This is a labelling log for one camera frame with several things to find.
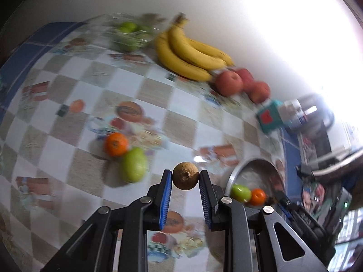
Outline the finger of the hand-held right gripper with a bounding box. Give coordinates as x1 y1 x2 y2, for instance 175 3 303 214
272 190 298 219

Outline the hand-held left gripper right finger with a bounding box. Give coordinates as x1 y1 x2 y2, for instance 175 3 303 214
199 170 329 272

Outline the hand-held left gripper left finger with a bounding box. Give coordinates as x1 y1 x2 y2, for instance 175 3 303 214
42 169 173 272

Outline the brown kiwi fruit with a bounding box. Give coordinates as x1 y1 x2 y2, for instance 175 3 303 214
172 161 200 190

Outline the steel bowl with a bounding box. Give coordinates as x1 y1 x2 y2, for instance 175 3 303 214
225 159 287 207

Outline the orange mandarin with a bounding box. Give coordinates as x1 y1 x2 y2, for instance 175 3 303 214
104 132 129 157
250 188 267 207

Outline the green jujube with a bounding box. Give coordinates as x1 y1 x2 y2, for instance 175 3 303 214
115 35 144 52
119 22 139 34
230 184 252 204
120 147 148 183

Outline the metal can with blue label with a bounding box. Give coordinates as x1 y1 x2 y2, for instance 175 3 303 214
284 99 309 131

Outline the teal box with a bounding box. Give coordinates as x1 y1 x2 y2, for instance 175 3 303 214
255 100 285 134

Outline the checked printed tablecloth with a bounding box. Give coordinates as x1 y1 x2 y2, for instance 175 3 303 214
0 20 304 272

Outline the red apple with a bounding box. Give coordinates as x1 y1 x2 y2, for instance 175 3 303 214
235 67 256 91
249 81 271 104
213 70 244 97

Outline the yellow banana bunch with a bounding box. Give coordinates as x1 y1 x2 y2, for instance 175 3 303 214
155 13 236 82

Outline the clear plastic container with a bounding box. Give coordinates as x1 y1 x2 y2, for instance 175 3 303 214
103 13 163 52

